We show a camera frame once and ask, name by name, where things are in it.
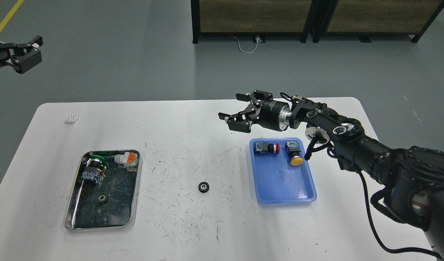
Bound white cable on floor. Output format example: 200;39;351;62
231;34;264;54

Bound red push button switch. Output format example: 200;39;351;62
253;141;280;155

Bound yellow push button switch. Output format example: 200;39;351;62
285;140;303;166

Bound wooden cabinet left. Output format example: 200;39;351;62
190;0;319;44

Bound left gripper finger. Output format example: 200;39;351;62
0;35;43;74

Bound orange white switch module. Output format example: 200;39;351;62
113;152;139;171

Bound small white plastic clip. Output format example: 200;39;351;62
65;115;79;124

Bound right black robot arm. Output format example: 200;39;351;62
218;90;444;261

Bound blue plastic tray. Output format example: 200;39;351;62
250;137;317;204

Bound green push button switch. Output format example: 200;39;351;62
81;155;109;186

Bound black gear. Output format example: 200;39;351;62
97;194;110;205
198;182;209;193

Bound wooden cabinet right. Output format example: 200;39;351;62
311;0;444;43

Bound silver metal tray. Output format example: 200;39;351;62
64;150;142;230

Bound wooden cabinet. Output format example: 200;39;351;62
190;0;319;44
311;0;444;43

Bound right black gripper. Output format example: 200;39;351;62
218;90;290;132

